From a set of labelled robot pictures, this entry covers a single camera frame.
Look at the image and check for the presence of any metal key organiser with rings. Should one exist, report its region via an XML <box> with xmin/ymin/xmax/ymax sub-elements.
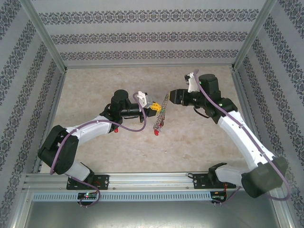
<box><xmin>153</xmin><ymin>93</ymin><xmax>170</xmax><ymax>133</ymax></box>

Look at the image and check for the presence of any grey metal panel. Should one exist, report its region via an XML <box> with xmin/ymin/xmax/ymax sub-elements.
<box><xmin>14</xmin><ymin>200</ymin><xmax>293</xmax><ymax>228</ymax></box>

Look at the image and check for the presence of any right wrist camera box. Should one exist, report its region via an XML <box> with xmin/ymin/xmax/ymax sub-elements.
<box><xmin>184</xmin><ymin>73</ymin><xmax>199</xmax><ymax>93</ymax></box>

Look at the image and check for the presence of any aluminium frame rail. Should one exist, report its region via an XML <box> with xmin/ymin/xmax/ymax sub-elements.
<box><xmin>229</xmin><ymin>67</ymin><xmax>271</xmax><ymax>171</ymax></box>
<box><xmin>65</xmin><ymin>63</ymin><xmax>235</xmax><ymax>69</ymax></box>
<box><xmin>32</xmin><ymin>67</ymin><xmax>68</xmax><ymax>174</ymax></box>

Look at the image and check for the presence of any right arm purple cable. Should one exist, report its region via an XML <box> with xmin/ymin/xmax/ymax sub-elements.
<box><xmin>193</xmin><ymin>68</ymin><xmax>290</xmax><ymax>205</ymax></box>

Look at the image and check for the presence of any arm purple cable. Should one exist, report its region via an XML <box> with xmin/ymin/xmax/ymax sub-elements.
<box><xmin>193</xmin><ymin>68</ymin><xmax>290</xmax><ymax>205</ymax></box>
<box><xmin>49</xmin><ymin>92</ymin><xmax>147</xmax><ymax>207</ymax></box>

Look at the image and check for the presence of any aluminium frame post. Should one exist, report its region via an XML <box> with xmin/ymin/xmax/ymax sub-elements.
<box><xmin>231</xmin><ymin>0</ymin><xmax>277</xmax><ymax>71</ymax></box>
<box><xmin>20</xmin><ymin>0</ymin><xmax>68</xmax><ymax>73</ymax></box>

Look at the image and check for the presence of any wide aluminium mounting rail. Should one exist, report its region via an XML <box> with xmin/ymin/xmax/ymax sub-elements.
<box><xmin>22</xmin><ymin>172</ymin><xmax>278</xmax><ymax>190</ymax></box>

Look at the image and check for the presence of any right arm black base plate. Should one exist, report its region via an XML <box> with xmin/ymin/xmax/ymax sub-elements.
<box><xmin>192</xmin><ymin>173</ymin><xmax>237</xmax><ymax>190</ymax></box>

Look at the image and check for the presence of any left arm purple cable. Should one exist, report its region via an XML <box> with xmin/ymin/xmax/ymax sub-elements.
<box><xmin>49</xmin><ymin>92</ymin><xmax>147</xmax><ymax>207</ymax></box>

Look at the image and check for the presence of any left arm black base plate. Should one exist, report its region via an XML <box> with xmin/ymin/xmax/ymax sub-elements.
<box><xmin>66</xmin><ymin>174</ymin><xmax>110</xmax><ymax>190</ymax></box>

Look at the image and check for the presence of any slotted grey cable duct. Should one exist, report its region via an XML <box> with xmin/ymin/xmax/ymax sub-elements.
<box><xmin>32</xmin><ymin>191</ymin><xmax>212</xmax><ymax>202</ymax></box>

